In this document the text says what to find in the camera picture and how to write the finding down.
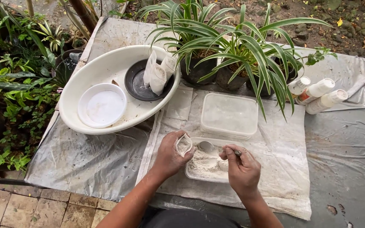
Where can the person's left hand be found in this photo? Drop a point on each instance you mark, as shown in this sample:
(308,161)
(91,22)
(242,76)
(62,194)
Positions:
(167,158)

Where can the person's right hand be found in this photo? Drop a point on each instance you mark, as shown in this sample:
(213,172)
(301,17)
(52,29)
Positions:
(244,172)

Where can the small white pouch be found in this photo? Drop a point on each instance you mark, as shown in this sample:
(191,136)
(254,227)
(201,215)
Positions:
(184,145)

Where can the metal spoon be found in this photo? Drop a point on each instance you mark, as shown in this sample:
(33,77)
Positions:
(206,146)

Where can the white powder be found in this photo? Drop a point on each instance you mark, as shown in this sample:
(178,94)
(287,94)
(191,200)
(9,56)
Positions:
(205,164)

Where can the white woven sack mat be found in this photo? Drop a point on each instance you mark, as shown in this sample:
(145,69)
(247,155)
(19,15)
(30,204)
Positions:
(280,158)

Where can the clear open plastic container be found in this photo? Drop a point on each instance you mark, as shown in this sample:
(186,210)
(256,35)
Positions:
(201,177)

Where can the stack of flat empty pouches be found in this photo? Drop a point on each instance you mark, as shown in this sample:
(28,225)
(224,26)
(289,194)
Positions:
(179,104)

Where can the clear lidded plastic container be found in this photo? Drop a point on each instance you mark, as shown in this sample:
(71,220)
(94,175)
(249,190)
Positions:
(229,114)

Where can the person's dark clothing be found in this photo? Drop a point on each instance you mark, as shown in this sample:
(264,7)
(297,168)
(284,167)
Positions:
(185,220)

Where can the filled white pouch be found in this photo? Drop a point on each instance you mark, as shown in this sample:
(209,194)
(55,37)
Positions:
(169,65)
(149,68)
(157,79)

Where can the black round plastic saucer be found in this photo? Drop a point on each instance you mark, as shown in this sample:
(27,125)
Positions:
(136,84)

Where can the grey plastic tarp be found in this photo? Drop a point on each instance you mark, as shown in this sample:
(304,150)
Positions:
(84,158)

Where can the white round plastic saucer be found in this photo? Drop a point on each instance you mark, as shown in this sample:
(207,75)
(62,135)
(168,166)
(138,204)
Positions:
(101,106)

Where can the spider plant in black pot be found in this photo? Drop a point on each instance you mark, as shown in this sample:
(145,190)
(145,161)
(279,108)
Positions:
(198,69)
(230,80)
(285,71)

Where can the white bottle with label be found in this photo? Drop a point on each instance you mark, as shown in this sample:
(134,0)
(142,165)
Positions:
(326,101)
(315,91)
(299,86)

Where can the white oval plastic basin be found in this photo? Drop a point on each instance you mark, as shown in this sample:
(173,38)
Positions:
(106,68)

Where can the dark round pot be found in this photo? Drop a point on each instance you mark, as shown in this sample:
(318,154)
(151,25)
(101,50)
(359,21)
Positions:
(62,68)

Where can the bed of green garden plants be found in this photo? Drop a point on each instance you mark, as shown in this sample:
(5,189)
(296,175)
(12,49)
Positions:
(17,91)

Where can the black pipe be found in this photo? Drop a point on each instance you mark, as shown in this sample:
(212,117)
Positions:
(5,182)

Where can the brown bamboo stalks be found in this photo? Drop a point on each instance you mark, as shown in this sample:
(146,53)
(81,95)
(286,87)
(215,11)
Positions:
(82,14)

